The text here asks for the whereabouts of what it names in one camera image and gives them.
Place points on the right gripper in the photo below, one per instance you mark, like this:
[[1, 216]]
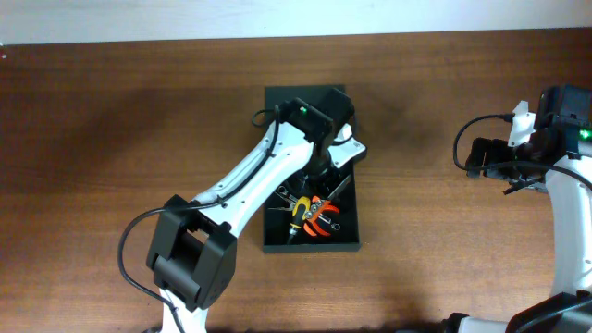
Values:
[[495, 149]]

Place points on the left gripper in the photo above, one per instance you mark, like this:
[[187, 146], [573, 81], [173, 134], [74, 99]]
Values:
[[326, 188]]

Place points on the orange black needle-nose pliers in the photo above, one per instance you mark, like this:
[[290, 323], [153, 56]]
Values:
[[309, 214]]

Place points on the black box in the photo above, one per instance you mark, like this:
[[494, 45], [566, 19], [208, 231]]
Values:
[[324, 111]]

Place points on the yellow black screwdriver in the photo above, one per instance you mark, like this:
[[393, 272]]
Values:
[[299, 211]]

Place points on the silver ratchet wrench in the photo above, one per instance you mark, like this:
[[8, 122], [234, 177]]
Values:
[[285, 195]]

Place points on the orange socket bit rail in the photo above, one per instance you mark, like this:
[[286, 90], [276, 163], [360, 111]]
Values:
[[317, 207]]

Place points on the red handled cutting pliers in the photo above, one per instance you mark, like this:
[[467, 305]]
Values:
[[324, 225]]

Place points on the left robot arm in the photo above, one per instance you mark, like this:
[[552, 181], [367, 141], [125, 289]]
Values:
[[194, 247]]

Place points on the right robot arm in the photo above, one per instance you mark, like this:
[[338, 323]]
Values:
[[548, 151]]

